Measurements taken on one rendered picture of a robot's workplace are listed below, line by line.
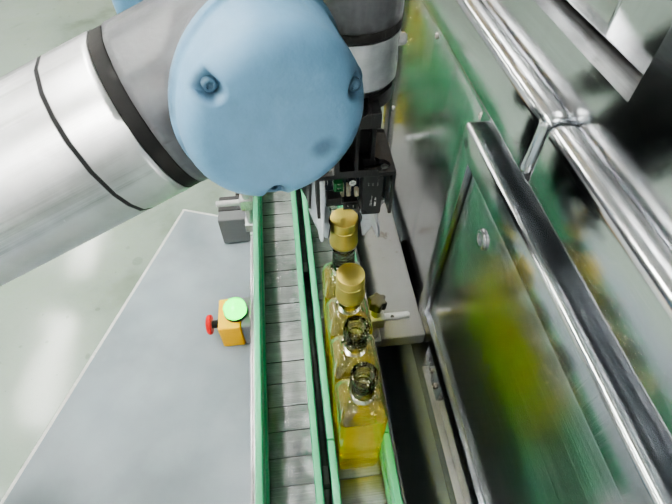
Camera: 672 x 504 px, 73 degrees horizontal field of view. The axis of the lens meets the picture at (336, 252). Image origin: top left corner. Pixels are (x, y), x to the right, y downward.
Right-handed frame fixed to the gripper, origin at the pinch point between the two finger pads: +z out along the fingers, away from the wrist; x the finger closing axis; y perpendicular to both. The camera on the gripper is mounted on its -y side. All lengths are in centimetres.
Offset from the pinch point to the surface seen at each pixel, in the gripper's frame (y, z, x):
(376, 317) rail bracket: 0.7, 21.6, 5.3
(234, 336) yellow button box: -8.4, 39.2, -20.0
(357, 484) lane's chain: 22.0, 30.7, -0.3
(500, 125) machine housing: 5.0, -16.3, 12.8
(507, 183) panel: 9.2, -13.3, 12.8
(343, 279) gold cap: 6.5, 2.5, -0.8
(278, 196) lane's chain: -37.6, 30.5, -9.8
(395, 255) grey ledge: -18.3, 30.6, 12.9
